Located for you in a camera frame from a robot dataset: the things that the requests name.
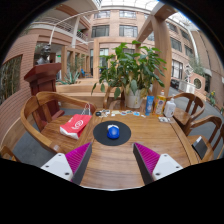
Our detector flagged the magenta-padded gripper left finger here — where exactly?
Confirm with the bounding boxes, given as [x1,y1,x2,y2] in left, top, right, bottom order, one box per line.
[40,142,93,185]

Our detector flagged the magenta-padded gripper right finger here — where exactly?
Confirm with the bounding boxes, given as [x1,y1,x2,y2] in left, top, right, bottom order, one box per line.
[132,142,184,186]

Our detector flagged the blue and white computer mouse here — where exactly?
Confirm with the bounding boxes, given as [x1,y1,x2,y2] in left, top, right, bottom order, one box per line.
[106,124,121,140]

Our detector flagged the black round mouse pad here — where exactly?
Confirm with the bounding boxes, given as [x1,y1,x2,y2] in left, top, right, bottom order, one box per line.
[92,120,132,147]

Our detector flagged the wooden armchair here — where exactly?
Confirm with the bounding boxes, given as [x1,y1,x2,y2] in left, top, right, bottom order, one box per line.
[166,92,206,134]
[0,144,21,163]
[184,115,224,164]
[102,87,148,111]
[20,91,98,154]

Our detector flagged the red paper bag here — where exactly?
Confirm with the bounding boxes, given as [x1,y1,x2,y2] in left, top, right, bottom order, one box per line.
[59,103,93,140]

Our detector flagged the white tissue packet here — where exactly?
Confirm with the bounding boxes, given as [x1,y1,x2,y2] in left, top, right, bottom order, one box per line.
[158,116,172,124]

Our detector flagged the clear pump dispenser bottle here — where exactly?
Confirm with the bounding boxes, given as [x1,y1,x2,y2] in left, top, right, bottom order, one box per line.
[163,97,177,118]

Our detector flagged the yellow liquid bottle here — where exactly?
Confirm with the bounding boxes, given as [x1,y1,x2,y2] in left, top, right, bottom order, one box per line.
[153,89,167,117]

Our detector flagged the blue squeeze tube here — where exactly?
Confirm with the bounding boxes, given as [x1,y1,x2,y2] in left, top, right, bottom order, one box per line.
[145,95,155,117]

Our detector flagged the wooden planter box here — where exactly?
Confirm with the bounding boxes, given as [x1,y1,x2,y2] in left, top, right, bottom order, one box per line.
[55,78,108,95]

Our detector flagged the yellow flower plant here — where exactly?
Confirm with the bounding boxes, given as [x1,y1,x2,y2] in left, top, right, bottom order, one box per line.
[208,90,217,107]

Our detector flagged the dark red wooden podium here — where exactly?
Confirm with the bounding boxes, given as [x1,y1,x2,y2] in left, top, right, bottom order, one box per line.
[23,62,66,131]

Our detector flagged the spiky agave plant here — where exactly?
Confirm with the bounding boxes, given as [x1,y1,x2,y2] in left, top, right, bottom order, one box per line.
[58,68,81,85]

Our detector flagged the white statue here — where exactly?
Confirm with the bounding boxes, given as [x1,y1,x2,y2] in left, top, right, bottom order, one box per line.
[184,63,195,83]

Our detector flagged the large potted green plant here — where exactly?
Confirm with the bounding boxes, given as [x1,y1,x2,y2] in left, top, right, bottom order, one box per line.
[90,40,168,109]

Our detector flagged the dark bust sculpture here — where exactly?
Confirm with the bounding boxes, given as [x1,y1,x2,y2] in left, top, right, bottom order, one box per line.
[35,44,52,66]

